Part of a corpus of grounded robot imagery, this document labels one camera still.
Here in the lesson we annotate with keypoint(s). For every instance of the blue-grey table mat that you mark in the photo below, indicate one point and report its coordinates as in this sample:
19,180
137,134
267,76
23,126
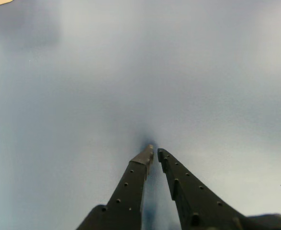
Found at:
82,95

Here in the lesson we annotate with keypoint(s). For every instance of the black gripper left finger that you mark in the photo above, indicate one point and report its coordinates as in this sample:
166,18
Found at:
126,191

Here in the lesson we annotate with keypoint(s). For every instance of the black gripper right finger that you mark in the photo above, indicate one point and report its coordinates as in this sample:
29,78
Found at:
193,198

